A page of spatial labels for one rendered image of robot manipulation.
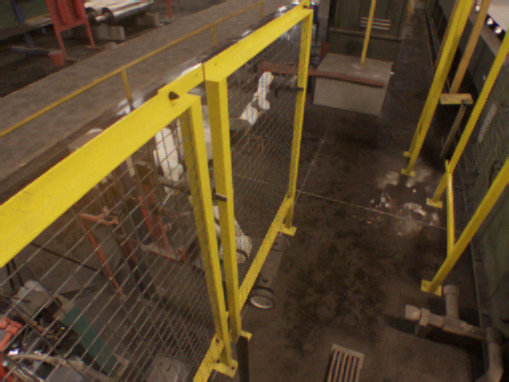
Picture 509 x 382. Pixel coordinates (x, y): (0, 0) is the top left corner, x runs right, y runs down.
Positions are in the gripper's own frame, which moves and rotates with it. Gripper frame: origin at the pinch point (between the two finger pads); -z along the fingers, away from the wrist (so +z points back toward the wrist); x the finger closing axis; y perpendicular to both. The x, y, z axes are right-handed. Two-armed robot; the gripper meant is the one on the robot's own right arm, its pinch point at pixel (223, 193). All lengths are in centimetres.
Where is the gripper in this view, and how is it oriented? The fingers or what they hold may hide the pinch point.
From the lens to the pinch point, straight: 126.9
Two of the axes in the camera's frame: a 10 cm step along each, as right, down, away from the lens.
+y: 0.0, -7.6, -6.5
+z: -9.3, -2.5, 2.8
